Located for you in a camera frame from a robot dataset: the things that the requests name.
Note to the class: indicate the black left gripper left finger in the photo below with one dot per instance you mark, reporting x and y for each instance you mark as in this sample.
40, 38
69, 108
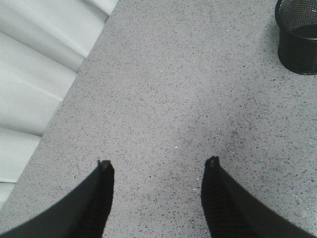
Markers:
80, 214

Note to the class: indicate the black mesh pen bucket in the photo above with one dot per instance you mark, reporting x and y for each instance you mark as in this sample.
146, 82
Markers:
297, 23

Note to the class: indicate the white pleated curtain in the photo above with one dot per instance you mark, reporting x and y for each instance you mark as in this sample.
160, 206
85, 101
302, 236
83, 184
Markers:
42, 46

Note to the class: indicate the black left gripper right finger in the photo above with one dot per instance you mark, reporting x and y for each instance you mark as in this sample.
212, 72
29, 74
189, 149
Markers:
232, 212

